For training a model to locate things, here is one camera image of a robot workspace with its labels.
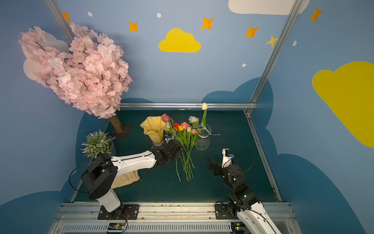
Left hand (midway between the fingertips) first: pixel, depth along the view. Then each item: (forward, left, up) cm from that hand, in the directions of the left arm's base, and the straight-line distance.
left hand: (179, 147), depth 89 cm
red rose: (+21, +4, -4) cm, 22 cm away
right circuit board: (-39, -32, -11) cm, 52 cm away
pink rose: (+24, +12, +1) cm, 27 cm away
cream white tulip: (+19, -15, +17) cm, 30 cm away
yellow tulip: (+18, 0, -4) cm, 18 cm away
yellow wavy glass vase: (+11, +17, +6) cm, 21 cm away
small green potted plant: (-3, +47, +7) cm, 48 cm away
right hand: (-8, -23, +6) cm, 25 cm away
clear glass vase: (+9, -15, -6) cm, 19 cm away
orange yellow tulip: (+16, +4, -3) cm, 16 cm away
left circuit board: (-40, +30, -10) cm, 51 cm away
